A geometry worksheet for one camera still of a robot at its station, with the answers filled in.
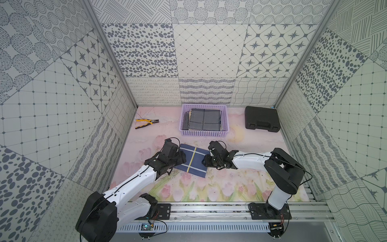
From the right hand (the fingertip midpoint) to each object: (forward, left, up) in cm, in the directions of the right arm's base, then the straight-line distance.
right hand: (205, 163), depth 90 cm
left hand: (+2, +14, +9) cm, 17 cm away
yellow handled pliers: (+32, +40, +2) cm, 51 cm away
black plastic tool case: (+35, -44, +2) cm, 56 cm away
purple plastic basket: (+43, +14, +5) cm, 46 cm away
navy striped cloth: (-1, +7, +1) cm, 7 cm away
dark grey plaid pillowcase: (+32, +1, +4) cm, 32 cm away
